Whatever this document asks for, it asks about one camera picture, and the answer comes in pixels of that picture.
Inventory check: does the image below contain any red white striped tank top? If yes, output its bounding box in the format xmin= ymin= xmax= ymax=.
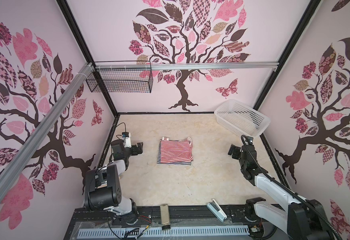
xmin=157 ymin=137 xmax=193 ymax=162

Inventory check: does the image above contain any navy white striped tank top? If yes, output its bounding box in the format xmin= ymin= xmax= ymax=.
xmin=157 ymin=160 xmax=193 ymax=166

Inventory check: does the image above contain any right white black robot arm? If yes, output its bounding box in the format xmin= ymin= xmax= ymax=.
xmin=228 ymin=135 xmax=341 ymax=240

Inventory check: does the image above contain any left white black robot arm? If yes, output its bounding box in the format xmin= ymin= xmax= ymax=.
xmin=84 ymin=140 xmax=144 ymax=225

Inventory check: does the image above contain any white plastic laundry basket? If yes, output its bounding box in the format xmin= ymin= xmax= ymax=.
xmin=214 ymin=100 xmax=271 ymax=138

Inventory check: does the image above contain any white stapler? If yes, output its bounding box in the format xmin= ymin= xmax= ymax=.
xmin=207 ymin=199 xmax=227 ymax=223

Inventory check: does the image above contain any silver rear aluminium bar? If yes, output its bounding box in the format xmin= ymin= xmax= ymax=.
xmin=95 ymin=62 xmax=279 ymax=71

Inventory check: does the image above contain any silver aluminium bar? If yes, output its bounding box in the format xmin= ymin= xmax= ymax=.
xmin=95 ymin=62 xmax=279 ymax=71
xmin=0 ymin=63 xmax=94 ymax=202

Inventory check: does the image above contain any silver left aluminium bar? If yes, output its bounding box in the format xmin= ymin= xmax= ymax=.
xmin=0 ymin=63 xmax=94 ymax=202

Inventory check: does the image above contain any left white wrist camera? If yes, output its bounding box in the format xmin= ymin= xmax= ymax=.
xmin=122 ymin=132 xmax=132 ymax=148

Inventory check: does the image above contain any black wire mesh basket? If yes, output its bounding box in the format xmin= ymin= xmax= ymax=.
xmin=86 ymin=60 xmax=154 ymax=93

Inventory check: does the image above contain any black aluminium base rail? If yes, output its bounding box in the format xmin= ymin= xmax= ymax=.
xmin=70 ymin=205 xmax=266 ymax=224

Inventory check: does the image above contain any white slotted cable duct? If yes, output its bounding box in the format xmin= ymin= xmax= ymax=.
xmin=76 ymin=226 xmax=250 ymax=240

